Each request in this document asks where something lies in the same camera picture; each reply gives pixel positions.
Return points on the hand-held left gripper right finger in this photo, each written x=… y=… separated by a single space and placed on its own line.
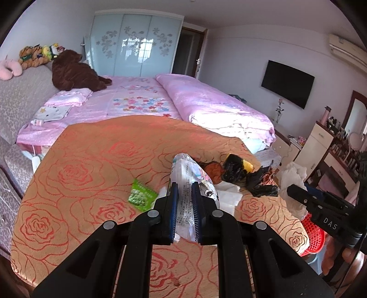
x=196 y=212

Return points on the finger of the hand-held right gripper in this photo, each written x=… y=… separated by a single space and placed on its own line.
x=329 y=197
x=299 y=193

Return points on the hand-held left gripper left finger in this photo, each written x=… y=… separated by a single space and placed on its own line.
x=173 y=212

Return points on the red plastic basket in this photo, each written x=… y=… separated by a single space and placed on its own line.
x=312 y=235

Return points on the green snack packet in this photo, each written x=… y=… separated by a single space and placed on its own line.
x=140 y=196

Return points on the white printed plastic wrapper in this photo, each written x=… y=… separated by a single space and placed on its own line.
x=186 y=172

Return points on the black plastic bag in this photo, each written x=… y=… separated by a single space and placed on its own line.
x=233 y=170
x=261 y=184

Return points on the person's right hand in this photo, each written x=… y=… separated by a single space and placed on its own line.
x=328 y=255

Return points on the flat white tissue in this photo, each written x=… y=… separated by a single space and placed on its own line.
x=229 y=197

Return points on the light blue plastic stool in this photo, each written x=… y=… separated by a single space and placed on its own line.
x=314 y=262

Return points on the brown crumpled wrapper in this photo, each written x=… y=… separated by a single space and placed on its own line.
x=213 y=170

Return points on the cream tall cabinet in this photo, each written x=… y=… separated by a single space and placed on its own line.
x=315 y=149

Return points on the low cream television cabinet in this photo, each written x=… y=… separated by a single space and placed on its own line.
x=283 y=140

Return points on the round standing mirror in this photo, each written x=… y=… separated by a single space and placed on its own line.
x=354 y=141

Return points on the row of cosmetic bottles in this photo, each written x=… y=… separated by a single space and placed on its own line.
x=339 y=134

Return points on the white folded blanket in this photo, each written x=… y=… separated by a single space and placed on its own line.
x=252 y=141

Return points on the pink thermos bottle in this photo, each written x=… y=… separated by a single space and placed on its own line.
x=326 y=114

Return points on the rose in glass vase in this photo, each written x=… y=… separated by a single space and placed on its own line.
x=278 y=111

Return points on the dressing table with mirror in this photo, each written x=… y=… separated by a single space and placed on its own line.
x=358 y=114

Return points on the orange rose tablecloth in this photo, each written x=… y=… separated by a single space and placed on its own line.
x=100 y=160

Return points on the pink folded quilt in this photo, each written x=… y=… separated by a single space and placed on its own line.
x=212 y=103

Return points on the pink floral bedsheet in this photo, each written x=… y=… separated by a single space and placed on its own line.
x=132 y=97

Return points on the white paper bag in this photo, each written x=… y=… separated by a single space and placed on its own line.
x=36 y=163

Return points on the white air conditioner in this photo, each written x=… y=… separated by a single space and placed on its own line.
x=347 y=50

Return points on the folded pink towel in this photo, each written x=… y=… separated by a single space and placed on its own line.
x=68 y=97

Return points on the folded star print cloth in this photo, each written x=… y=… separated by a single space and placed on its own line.
x=53 y=113

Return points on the dark wooden door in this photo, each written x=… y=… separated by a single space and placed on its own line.
x=187 y=51

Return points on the brown teddy bear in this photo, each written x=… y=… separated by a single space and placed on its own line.
x=74 y=74

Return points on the glass sliding door wardrobe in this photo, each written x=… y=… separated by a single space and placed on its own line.
x=134 y=43

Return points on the grey padded headboard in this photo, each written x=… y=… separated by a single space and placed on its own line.
x=20 y=97

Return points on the yellow green plush toy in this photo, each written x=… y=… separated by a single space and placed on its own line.
x=51 y=51

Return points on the tan teddy bears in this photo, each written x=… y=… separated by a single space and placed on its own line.
x=31 y=57

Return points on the pink plush toy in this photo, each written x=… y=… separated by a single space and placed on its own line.
x=10 y=70

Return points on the wall mounted television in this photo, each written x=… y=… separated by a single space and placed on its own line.
x=286 y=83

